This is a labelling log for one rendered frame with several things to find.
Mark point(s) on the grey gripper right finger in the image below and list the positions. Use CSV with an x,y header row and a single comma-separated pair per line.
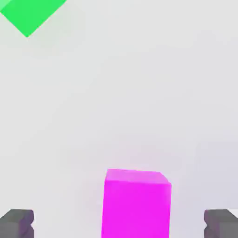
x,y
222,224

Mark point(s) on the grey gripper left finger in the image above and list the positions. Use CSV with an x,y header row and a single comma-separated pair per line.
x,y
14,224

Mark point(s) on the small magenta cube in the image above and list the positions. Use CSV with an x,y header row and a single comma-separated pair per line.
x,y
136,208

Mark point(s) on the small green cube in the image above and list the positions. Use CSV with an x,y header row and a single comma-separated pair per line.
x,y
27,14

